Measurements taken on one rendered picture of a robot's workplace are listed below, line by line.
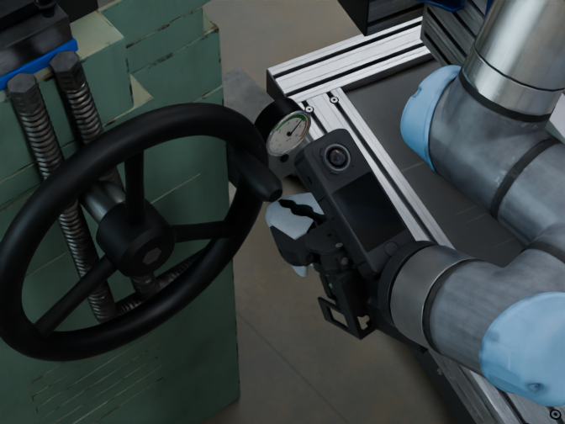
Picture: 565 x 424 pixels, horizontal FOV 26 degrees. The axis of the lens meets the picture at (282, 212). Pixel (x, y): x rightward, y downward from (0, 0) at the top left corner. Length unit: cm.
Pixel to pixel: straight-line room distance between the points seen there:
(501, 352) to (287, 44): 161
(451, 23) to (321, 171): 74
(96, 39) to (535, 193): 39
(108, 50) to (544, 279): 42
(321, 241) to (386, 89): 106
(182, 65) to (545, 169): 50
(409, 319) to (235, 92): 62
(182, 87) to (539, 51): 52
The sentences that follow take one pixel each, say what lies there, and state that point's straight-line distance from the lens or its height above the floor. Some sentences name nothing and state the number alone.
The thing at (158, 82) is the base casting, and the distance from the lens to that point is 127.
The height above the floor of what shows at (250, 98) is 62.
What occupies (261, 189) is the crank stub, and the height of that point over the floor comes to 87.
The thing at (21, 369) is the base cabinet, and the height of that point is 43.
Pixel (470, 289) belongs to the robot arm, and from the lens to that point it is 85.
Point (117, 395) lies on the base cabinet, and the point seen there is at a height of 24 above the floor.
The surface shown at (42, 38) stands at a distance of 101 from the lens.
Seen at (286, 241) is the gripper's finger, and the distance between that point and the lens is 100.
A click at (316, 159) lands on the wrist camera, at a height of 97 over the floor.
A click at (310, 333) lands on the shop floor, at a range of 198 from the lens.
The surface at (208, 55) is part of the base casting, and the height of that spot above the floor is 77.
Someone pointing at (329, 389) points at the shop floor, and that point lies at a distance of 193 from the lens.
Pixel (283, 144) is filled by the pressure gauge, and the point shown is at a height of 65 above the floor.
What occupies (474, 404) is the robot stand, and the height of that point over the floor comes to 18.
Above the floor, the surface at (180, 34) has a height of 82.
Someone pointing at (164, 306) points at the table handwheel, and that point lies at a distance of 119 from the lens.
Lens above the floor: 170
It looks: 53 degrees down
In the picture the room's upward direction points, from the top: straight up
